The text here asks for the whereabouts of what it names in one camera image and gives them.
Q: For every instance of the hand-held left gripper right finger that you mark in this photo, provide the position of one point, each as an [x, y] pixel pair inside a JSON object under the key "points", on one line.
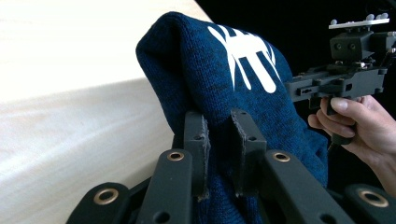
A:
{"points": [[249, 146]]}

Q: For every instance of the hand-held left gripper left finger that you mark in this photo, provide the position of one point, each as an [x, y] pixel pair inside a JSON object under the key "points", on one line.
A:
{"points": [[196, 140]]}

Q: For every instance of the dark blue knit sweater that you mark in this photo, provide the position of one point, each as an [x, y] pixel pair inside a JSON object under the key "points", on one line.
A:
{"points": [[214, 77]]}

